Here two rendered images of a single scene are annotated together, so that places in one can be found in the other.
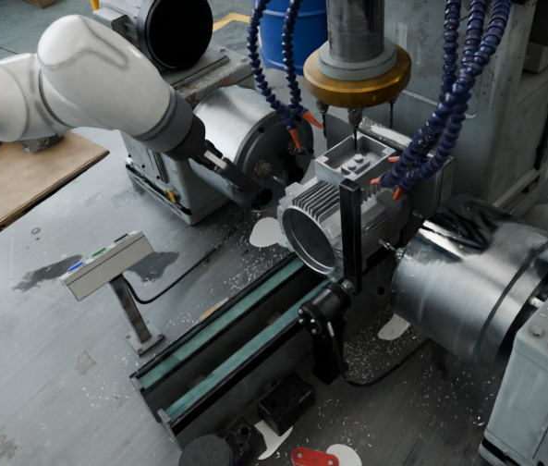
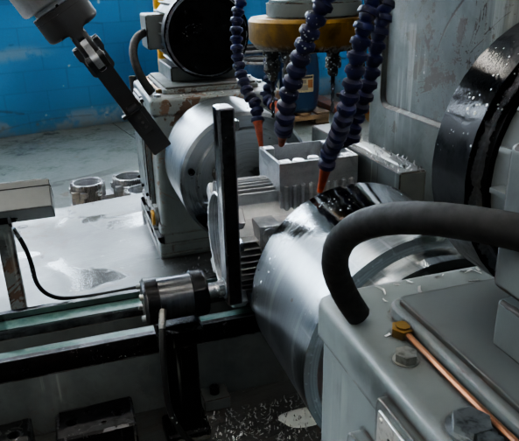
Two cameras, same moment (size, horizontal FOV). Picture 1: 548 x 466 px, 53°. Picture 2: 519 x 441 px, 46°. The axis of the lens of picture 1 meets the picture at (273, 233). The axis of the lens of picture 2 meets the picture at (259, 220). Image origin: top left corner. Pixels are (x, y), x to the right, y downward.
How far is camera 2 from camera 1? 0.56 m
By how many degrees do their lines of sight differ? 27
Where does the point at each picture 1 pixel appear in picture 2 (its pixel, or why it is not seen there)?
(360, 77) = (296, 12)
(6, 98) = not seen: outside the picture
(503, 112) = not seen: hidden behind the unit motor
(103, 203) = (99, 223)
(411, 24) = (420, 21)
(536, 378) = (341, 397)
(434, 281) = (291, 261)
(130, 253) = (24, 196)
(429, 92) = (432, 111)
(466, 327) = (301, 328)
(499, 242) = not seen: hidden behind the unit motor
